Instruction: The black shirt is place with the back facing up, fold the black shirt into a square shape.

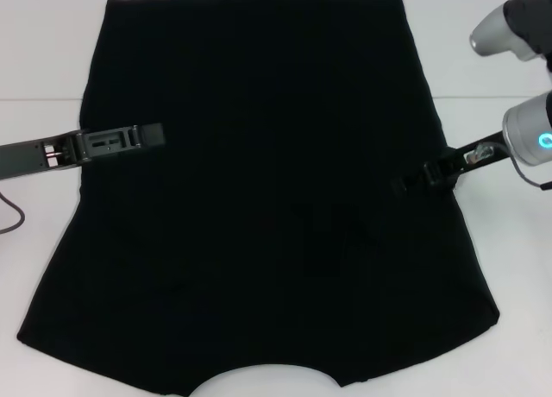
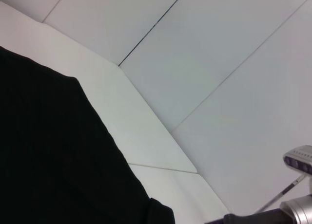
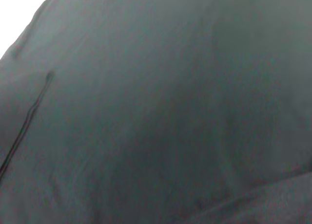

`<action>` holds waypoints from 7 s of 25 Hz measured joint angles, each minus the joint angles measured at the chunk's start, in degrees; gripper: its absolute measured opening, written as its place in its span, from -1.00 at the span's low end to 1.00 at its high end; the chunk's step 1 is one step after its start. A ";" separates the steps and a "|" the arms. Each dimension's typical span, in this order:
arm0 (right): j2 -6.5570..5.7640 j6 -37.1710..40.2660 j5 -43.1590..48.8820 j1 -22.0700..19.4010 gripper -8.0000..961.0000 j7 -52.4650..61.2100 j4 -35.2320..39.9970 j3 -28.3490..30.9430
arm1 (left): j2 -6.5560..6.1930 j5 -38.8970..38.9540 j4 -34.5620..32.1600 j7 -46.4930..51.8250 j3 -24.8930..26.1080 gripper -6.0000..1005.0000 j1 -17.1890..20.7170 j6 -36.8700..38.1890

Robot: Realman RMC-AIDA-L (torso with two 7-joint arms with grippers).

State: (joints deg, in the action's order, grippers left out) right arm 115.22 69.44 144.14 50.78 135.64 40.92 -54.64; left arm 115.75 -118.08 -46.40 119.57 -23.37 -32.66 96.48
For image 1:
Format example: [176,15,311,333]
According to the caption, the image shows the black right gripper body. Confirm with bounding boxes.
[447,129,513,186]

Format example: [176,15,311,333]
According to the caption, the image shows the black t-shirt with white print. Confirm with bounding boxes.
[16,0,501,397]

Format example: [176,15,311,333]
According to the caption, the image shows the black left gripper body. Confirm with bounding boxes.
[0,130,84,181]

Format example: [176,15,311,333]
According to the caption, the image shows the grey right wrist cable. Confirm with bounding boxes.
[515,161,552,191]

